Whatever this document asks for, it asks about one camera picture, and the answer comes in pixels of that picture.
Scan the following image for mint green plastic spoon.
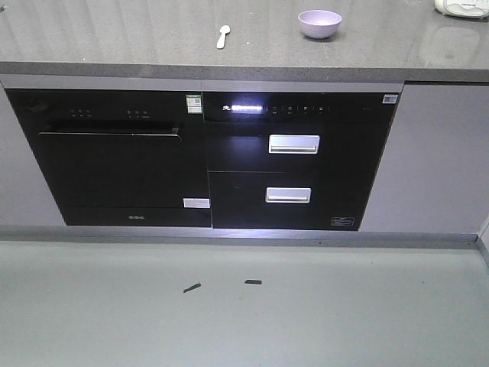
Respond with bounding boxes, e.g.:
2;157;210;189
216;24;231;50

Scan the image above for purple plastic bowl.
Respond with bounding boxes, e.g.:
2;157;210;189
298;10;342;39

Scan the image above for black drawer sterilizer cabinet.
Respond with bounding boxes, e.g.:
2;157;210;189
202;92;398;231

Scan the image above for left black tape strip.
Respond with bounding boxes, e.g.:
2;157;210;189
183;283;202;294

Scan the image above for black built-in dishwasher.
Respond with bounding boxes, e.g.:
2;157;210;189
6;89;211;227

